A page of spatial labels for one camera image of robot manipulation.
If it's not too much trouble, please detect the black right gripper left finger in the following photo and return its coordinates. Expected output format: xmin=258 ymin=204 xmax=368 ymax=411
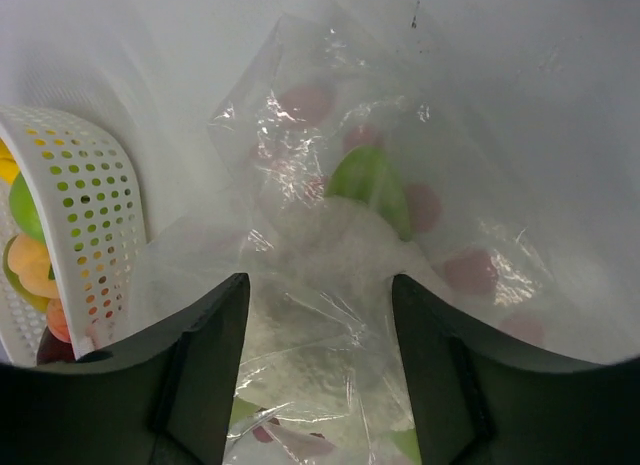
xmin=1 ymin=273 xmax=250 ymax=464

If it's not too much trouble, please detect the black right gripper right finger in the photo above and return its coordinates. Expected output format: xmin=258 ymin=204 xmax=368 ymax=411
xmin=392 ymin=275 xmax=639 ymax=464

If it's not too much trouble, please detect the fake dark red apple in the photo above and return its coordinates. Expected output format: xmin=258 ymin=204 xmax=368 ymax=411
xmin=36 ymin=328 xmax=75 ymax=365

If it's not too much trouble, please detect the fake peach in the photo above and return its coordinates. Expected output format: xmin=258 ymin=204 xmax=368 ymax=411
xmin=46 ymin=299 xmax=71 ymax=344

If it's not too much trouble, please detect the fake orange fruit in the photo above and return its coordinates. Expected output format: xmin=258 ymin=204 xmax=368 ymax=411
xmin=8 ymin=233 xmax=60 ymax=299

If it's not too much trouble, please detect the white perforated plastic basket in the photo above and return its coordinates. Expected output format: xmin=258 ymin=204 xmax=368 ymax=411
xmin=1 ymin=105 xmax=146 ymax=367

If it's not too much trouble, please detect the fake green apple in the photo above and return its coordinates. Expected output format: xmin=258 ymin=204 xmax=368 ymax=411
xmin=9 ymin=173 xmax=45 ymax=243

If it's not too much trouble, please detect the clear zip top bag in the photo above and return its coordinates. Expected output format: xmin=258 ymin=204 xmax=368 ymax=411
xmin=133 ymin=15 xmax=546 ymax=464

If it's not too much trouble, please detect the fake yellow pear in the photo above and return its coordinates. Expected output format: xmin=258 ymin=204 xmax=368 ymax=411
xmin=0 ymin=141 xmax=20 ymax=185

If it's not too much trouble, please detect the fake mango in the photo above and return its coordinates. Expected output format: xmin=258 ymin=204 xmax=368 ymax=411
xmin=3 ymin=251 xmax=49 ymax=313

